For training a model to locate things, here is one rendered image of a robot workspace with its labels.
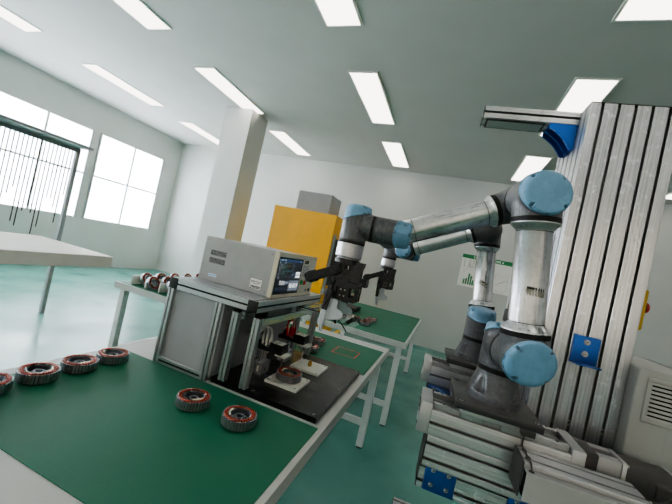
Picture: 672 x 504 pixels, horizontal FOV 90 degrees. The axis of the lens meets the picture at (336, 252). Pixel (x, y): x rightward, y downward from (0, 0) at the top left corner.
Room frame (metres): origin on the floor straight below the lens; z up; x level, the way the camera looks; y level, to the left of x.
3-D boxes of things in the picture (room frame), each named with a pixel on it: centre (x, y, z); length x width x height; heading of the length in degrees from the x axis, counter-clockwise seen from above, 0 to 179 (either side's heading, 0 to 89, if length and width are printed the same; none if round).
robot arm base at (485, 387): (1.00, -0.55, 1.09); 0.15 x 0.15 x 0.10
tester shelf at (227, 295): (1.68, 0.35, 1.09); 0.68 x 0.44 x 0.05; 161
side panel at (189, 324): (1.40, 0.53, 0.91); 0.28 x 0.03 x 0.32; 71
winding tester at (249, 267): (1.69, 0.35, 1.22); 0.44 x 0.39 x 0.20; 161
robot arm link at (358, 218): (0.94, -0.04, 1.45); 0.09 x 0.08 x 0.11; 82
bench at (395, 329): (3.89, -0.53, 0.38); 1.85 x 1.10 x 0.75; 161
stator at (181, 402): (1.15, 0.37, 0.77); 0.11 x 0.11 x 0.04
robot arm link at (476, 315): (1.48, -0.69, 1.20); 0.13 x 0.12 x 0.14; 156
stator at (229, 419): (1.10, 0.19, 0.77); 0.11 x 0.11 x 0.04
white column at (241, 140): (5.45, 1.89, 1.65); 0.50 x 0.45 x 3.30; 71
